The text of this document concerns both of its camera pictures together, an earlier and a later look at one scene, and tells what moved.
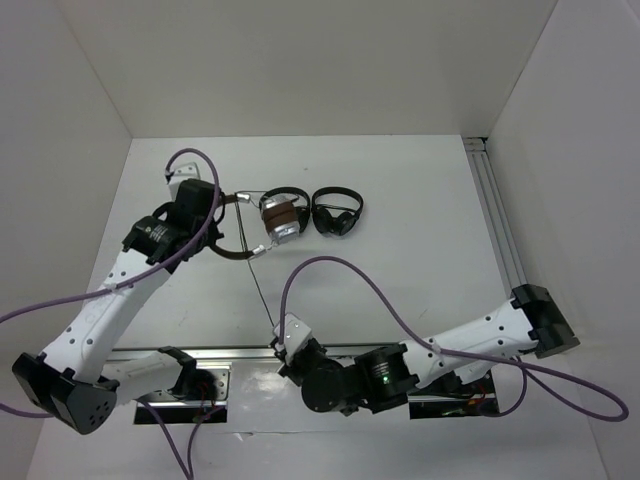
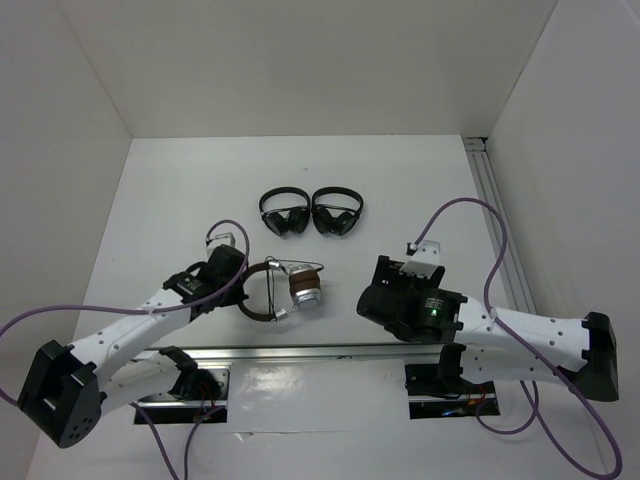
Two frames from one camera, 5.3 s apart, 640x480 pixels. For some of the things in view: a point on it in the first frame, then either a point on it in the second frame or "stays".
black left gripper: x=213 y=234 → x=237 y=296
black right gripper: x=290 y=370 → x=387 y=270
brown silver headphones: x=286 y=213 → x=292 y=284
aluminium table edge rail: x=223 y=355 stays
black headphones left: x=302 y=211 stays
